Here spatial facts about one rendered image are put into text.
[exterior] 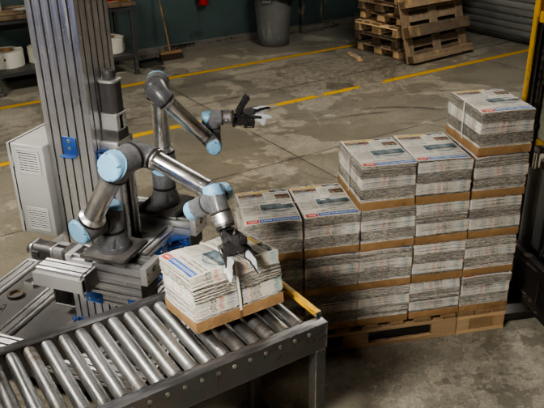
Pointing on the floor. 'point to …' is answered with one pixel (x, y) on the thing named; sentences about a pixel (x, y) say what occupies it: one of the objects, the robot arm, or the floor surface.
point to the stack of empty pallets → (387, 27)
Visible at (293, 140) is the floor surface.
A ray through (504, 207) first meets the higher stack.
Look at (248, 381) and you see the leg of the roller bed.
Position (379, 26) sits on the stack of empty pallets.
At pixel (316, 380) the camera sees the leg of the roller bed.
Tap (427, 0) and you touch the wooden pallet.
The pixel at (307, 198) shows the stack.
